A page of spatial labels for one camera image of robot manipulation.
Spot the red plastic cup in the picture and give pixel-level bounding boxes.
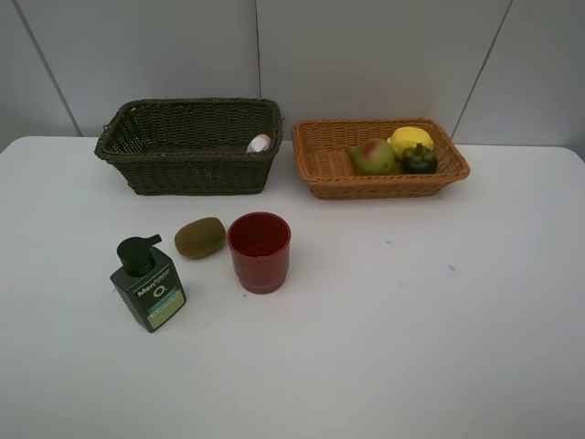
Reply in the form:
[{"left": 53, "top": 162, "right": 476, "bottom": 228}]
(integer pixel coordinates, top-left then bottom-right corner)
[{"left": 227, "top": 211, "right": 292, "bottom": 294}]

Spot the pink bottle white cap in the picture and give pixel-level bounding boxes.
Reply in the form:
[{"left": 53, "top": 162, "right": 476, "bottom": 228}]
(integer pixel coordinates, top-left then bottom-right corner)
[{"left": 246, "top": 134, "right": 271, "bottom": 154}]

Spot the brown kiwi fruit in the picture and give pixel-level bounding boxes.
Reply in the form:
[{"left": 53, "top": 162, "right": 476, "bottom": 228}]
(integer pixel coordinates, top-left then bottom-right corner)
[{"left": 174, "top": 217, "right": 227, "bottom": 260}]

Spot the green red pear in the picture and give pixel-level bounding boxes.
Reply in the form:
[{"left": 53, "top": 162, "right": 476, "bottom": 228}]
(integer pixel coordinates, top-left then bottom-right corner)
[{"left": 347, "top": 138, "right": 395, "bottom": 176}]

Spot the yellow lemon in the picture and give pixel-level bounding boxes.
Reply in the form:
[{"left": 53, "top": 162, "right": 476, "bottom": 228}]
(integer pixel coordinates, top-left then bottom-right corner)
[{"left": 388, "top": 126, "right": 434, "bottom": 160}]

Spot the dark purple mangosteen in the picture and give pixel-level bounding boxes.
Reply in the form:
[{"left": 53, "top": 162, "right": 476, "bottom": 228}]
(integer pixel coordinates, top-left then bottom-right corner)
[{"left": 401, "top": 143, "right": 438, "bottom": 175}]

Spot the dark green pump bottle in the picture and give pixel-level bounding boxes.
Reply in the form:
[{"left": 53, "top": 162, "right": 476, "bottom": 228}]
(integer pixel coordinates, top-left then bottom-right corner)
[{"left": 111, "top": 235, "right": 186, "bottom": 333}]

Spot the orange wicker basket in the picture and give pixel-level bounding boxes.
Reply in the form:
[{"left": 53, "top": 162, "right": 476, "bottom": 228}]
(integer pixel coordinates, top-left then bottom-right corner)
[{"left": 292, "top": 117, "right": 470, "bottom": 199}]

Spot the dark brown wicker basket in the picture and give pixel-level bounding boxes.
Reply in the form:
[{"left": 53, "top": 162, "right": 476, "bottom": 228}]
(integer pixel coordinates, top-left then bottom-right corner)
[{"left": 94, "top": 98, "right": 282, "bottom": 196}]

